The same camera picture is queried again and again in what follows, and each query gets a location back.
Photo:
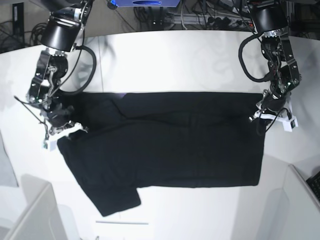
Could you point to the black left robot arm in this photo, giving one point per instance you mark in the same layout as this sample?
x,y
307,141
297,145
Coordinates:
x,y
271,29

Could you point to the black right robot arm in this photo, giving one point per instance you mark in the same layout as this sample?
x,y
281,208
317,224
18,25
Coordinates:
x,y
65,26

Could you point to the black T-shirt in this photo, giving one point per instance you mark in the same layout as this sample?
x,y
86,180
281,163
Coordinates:
x,y
163,139

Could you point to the blue box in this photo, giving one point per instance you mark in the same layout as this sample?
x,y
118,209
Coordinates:
x,y
146,3

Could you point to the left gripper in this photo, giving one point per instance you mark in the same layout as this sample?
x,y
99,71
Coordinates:
x,y
272,104

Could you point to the black keyboard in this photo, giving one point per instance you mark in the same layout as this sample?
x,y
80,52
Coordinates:
x,y
314,184

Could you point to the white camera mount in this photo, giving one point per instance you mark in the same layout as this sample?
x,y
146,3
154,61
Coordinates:
x,y
55,140
284,115

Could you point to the white partition panel left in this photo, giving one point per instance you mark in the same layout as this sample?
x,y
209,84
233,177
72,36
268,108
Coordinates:
x,y
40,219

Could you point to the white partition panel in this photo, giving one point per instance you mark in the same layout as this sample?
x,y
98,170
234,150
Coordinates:
x,y
292,211
40,219

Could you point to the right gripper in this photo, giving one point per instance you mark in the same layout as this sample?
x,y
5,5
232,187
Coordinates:
x,y
59,117

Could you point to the white partition panel right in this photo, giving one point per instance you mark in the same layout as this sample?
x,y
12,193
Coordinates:
x,y
292,211

